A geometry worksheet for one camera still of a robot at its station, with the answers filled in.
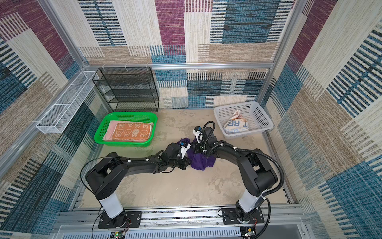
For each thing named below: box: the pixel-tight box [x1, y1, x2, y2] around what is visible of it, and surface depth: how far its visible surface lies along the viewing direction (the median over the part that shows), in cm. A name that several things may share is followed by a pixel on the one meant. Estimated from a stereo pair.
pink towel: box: [102, 120, 125, 141], surface depth 105 cm
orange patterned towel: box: [111, 122, 153, 142], surface depth 104 cm
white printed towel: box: [222, 110, 250, 135], surface depth 104 cm
